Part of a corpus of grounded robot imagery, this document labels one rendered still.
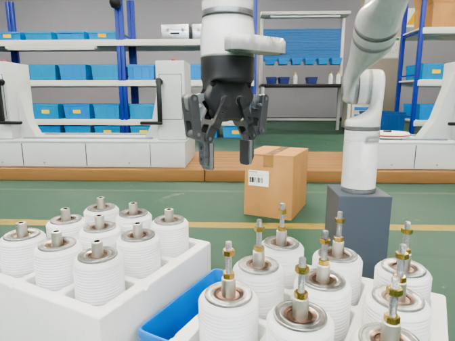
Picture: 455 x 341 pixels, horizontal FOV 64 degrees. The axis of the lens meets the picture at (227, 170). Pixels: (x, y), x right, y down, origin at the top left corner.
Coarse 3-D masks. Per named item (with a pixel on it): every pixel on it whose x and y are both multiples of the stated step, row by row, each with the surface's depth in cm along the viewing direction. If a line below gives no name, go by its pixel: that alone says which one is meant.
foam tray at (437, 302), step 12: (360, 300) 69; (432, 300) 69; (444, 300) 69; (360, 312) 66; (432, 312) 66; (444, 312) 66; (192, 324) 62; (264, 324) 62; (360, 324) 62; (432, 324) 62; (444, 324) 62; (180, 336) 59; (192, 336) 59; (264, 336) 59; (348, 336) 59; (432, 336) 59; (444, 336) 59
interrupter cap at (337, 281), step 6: (312, 270) 66; (330, 270) 65; (306, 276) 63; (312, 276) 64; (330, 276) 64; (336, 276) 63; (342, 276) 63; (306, 282) 61; (312, 282) 61; (318, 282) 62; (330, 282) 62; (336, 282) 61; (342, 282) 61; (312, 288) 60; (318, 288) 59; (324, 288) 59; (330, 288) 59; (336, 288) 59; (342, 288) 60
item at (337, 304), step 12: (348, 288) 60; (312, 300) 59; (324, 300) 58; (336, 300) 58; (348, 300) 60; (336, 312) 59; (348, 312) 60; (336, 324) 59; (348, 324) 61; (336, 336) 60
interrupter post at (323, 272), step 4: (320, 268) 61; (324, 268) 61; (328, 268) 61; (320, 272) 61; (324, 272) 61; (328, 272) 61; (316, 276) 62; (320, 276) 61; (324, 276) 61; (328, 276) 62; (316, 280) 62; (320, 280) 62; (324, 280) 61; (328, 280) 62
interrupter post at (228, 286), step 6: (222, 276) 58; (234, 276) 58; (222, 282) 57; (228, 282) 56; (234, 282) 57; (222, 288) 57; (228, 288) 57; (234, 288) 57; (222, 294) 57; (228, 294) 57; (234, 294) 57
